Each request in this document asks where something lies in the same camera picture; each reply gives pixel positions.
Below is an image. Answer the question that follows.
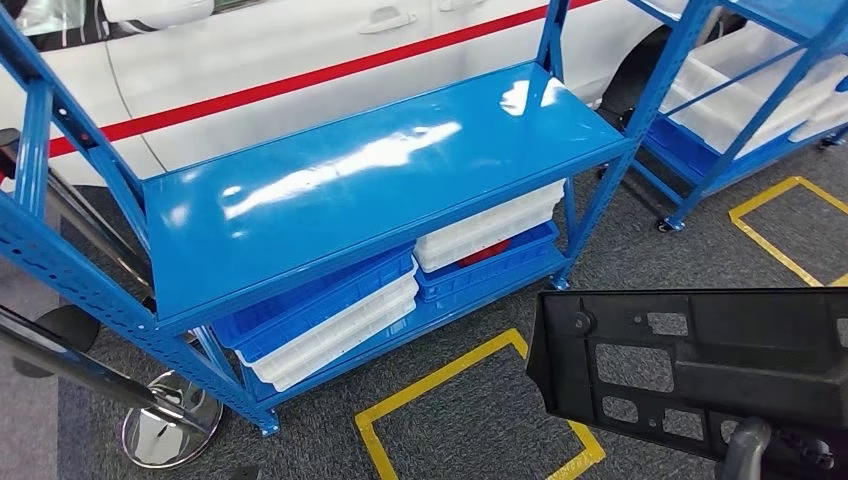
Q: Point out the black plastic part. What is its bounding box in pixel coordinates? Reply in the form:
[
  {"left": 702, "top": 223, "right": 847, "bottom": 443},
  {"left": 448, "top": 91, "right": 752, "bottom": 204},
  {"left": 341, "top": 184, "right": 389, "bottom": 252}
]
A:
[{"left": 526, "top": 288, "right": 848, "bottom": 480}]

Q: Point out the blue metal shelf rack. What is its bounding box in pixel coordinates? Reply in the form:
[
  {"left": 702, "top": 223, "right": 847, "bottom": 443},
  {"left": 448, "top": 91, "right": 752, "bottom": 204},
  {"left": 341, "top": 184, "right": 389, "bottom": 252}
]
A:
[
  {"left": 625, "top": 0, "right": 848, "bottom": 234},
  {"left": 0, "top": 0, "right": 717, "bottom": 439}
]

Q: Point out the white plastic tray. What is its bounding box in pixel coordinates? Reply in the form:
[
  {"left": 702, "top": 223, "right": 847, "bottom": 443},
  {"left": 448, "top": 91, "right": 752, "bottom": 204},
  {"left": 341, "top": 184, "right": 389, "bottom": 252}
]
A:
[
  {"left": 788, "top": 92, "right": 848, "bottom": 144},
  {"left": 235, "top": 261, "right": 420, "bottom": 393},
  {"left": 662, "top": 23, "right": 848, "bottom": 157},
  {"left": 413, "top": 178, "right": 568, "bottom": 274}
]

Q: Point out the red object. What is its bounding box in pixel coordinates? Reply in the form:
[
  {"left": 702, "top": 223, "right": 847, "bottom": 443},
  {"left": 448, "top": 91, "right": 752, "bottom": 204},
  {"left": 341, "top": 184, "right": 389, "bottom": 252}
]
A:
[{"left": 457, "top": 238, "right": 513, "bottom": 269}]

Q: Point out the blue plastic tray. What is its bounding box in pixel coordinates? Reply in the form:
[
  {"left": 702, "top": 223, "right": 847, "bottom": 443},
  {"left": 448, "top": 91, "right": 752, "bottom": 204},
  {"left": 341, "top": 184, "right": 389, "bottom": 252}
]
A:
[
  {"left": 211, "top": 241, "right": 419, "bottom": 367},
  {"left": 415, "top": 221, "right": 562, "bottom": 304}
]

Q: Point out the white car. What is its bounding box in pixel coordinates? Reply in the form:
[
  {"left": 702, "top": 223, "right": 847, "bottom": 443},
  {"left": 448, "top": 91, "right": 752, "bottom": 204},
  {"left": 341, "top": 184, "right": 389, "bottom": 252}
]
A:
[{"left": 0, "top": 0, "right": 730, "bottom": 190}]

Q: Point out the black car tyre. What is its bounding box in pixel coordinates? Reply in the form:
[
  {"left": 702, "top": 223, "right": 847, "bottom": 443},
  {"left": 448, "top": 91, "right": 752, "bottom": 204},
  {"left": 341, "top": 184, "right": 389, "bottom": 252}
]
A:
[{"left": 599, "top": 25, "right": 674, "bottom": 124}]

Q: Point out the white car side mirror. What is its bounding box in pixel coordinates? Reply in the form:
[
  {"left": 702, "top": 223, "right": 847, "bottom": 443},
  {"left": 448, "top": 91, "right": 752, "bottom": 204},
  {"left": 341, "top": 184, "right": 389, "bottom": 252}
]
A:
[{"left": 100, "top": 0, "right": 217, "bottom": 32}]

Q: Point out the black round stanchion base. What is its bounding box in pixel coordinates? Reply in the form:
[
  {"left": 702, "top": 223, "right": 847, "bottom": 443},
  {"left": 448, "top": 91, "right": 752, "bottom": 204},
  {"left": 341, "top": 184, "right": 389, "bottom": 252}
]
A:
[{"left": 11, "top": 304, "right": 102, "bottom": 380}]

